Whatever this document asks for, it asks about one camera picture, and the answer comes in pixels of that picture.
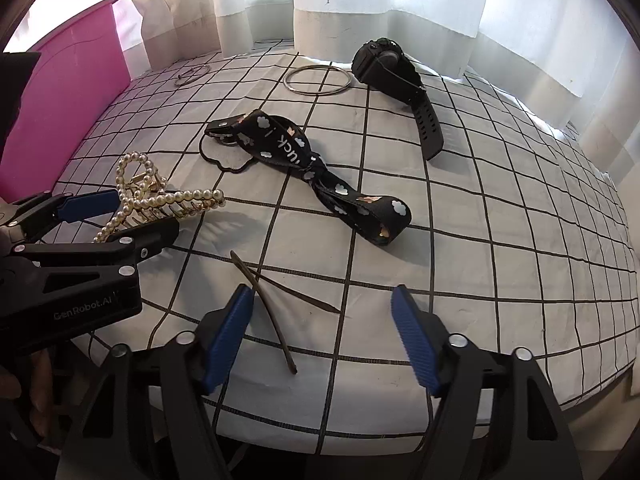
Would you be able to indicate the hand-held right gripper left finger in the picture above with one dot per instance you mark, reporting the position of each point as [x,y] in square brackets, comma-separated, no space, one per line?
[226,332]

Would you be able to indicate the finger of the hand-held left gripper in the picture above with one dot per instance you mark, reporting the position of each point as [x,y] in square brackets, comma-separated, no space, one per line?
[82,206]
[130,244]

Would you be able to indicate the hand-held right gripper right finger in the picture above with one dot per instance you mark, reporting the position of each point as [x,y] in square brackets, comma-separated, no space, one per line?
[414,332]

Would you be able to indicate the pearl hair claw clip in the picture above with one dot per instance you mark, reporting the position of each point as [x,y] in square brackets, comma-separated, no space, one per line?
[150,197]

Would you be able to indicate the person's left hand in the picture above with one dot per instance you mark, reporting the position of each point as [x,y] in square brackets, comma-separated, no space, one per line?
[37,390]

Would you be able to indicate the dark thin hair stick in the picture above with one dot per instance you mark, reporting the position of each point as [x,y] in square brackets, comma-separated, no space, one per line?
[265,305]

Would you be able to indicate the white grid pattern cloth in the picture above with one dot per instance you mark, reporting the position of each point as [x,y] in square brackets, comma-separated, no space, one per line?
[350,240]

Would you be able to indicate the pink storage box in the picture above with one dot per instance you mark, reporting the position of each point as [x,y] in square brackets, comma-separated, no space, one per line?
[65,90]

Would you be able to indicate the black wristwatch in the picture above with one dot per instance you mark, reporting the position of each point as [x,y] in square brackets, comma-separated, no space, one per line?
[395,85]

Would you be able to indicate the silver bangle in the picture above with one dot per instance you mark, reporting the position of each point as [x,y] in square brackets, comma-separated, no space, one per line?
[317,80]

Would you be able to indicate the white curtain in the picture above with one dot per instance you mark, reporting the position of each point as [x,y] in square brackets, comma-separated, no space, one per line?
[400,15]

